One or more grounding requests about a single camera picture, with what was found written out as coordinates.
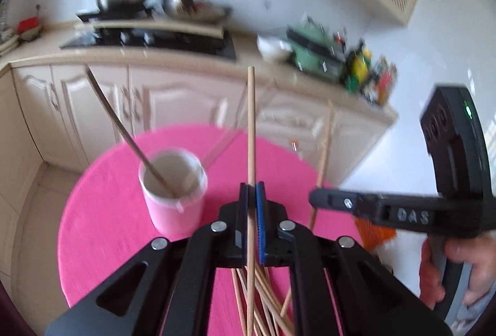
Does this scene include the pink tablecloth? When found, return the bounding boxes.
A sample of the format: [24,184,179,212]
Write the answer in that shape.
[57,124,367,336]

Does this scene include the single wooden chopstick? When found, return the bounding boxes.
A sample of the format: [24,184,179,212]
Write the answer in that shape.
[84,67,175,199]
[246,66,257,327]
[308,99,334,231]

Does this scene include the black gas hob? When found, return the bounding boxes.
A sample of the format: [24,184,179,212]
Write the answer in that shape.
[60,12,237,61]

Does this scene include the pink cup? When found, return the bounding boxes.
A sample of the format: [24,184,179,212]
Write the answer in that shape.
[139,148,208,238]

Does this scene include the cream kitchen base cabinets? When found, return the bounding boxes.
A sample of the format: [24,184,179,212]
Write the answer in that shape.
[0,49,400,182]

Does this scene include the yellow bottle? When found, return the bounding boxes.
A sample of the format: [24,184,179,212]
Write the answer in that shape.
[347,48,373,92]

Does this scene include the person's right hand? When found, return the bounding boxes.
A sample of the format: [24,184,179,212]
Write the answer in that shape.
[419,233,496,309]

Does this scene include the kettle on stove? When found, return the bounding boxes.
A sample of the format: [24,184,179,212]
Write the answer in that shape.
[163,0,233,24]

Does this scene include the bunch of wooden chopsticks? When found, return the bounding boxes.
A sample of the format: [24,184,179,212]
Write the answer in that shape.
[230,266,295,336]

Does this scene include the white bowl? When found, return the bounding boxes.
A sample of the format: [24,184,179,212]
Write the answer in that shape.
[257,34,293,63]

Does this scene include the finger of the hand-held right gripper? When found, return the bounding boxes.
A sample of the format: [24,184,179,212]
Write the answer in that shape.
[309,187,386,223]

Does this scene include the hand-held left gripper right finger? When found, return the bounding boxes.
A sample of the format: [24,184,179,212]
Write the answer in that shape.
[256,181,452,336]

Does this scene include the red box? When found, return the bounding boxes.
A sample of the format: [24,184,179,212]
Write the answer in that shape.
[17,16,43,40]

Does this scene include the orange bag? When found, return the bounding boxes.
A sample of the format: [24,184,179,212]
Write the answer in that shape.
[354,218,398,255]

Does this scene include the green box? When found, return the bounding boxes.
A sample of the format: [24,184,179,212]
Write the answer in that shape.
[287,24,347,83]

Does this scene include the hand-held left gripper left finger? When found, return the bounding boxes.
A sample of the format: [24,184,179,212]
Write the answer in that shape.
[44,183,249,336]

